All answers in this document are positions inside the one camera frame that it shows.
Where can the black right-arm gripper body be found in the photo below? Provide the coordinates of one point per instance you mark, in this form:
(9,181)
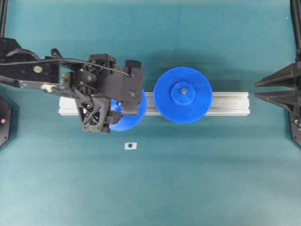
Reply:
(295,117)

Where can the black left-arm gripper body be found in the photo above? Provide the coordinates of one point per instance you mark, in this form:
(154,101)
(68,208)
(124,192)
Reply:
(86,78)

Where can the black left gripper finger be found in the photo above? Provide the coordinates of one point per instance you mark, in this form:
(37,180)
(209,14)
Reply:
(125,86)
(96,114)

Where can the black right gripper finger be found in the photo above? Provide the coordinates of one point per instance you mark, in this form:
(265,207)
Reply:
(290,100)
(290,77)

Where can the small blue plastic gear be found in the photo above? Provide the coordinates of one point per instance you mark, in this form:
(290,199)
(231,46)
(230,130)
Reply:
(128,122)

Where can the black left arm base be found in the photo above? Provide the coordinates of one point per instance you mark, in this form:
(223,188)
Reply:
(5,120)

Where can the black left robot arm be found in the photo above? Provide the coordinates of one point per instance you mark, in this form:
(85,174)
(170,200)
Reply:
(21,68)

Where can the large blue plastic gear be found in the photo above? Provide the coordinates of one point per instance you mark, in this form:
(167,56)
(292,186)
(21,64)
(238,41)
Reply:
(182,108)

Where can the white tape position marker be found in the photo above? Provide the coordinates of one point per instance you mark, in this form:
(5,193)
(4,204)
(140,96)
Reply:
(130,146)

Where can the black right frame post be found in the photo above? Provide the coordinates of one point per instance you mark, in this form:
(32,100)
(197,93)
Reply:
(295,6)

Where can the black frame post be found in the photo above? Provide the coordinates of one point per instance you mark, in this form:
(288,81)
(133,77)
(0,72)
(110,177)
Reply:
(295,6)
(3,14)

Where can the aluminium extrusion rail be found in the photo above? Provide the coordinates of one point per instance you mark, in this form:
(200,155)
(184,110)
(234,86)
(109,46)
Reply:
(223,104)

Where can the black left frame post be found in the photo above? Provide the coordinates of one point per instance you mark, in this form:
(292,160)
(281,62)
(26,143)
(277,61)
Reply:
(3,14)

